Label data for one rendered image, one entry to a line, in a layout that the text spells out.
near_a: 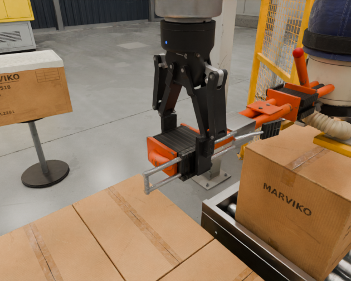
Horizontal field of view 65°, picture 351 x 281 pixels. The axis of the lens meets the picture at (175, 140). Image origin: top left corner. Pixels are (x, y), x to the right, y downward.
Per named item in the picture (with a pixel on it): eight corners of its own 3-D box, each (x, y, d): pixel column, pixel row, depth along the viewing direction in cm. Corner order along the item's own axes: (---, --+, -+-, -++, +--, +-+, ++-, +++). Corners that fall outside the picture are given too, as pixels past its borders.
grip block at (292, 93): (279, 102, 74) (283, 81, 71) (315, 114, 67) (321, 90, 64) (261, 110, 69) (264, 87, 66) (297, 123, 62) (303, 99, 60)
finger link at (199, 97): (198, 63, 41) (204, 60, 40) (216, 134, 43) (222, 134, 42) (178, 67, 39) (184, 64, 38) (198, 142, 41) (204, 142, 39)
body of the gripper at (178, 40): (230, 19, 36) (224, 87, 41) (188, 14, 42) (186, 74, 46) (188, 23, 32) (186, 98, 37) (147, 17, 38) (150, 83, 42)
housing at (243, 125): (229, 128, 60) (231, 110, 58) (254, 140, 56) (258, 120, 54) (206, 139, 57) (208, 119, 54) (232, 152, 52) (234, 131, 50)
